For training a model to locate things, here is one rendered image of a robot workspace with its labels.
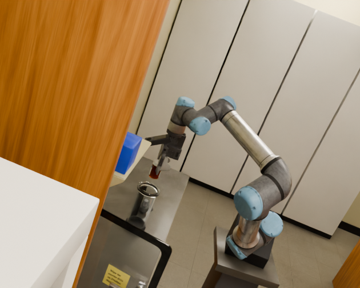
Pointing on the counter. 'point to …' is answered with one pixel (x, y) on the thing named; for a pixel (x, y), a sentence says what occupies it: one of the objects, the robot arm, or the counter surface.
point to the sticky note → (115, 276)
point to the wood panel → (68, 86)
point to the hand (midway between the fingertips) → (156, 168)
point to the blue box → (128, 152)
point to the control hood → (131, 165)
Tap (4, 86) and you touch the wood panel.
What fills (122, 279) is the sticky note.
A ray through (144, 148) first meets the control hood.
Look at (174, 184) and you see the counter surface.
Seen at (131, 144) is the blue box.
